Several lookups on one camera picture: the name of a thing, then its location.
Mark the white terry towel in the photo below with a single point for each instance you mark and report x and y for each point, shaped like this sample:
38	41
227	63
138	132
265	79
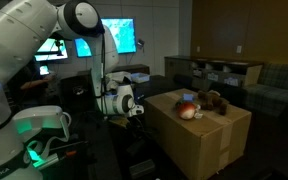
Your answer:
116	78

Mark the brown plush toy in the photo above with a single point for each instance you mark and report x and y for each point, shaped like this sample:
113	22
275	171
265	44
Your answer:
213	100

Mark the black block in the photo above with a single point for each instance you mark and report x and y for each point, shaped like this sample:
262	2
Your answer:
141	169

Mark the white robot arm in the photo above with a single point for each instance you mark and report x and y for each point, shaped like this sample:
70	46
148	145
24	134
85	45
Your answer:
25	137

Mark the cardboard box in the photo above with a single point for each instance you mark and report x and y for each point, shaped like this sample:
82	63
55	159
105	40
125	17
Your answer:
199	147

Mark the wooden shelf cabinet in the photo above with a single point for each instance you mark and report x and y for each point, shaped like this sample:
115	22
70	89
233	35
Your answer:
202	71

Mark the plaid green sofa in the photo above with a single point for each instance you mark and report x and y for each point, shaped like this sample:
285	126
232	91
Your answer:
270	94

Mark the wall monitor right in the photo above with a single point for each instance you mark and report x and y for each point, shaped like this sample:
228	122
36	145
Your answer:
123	32

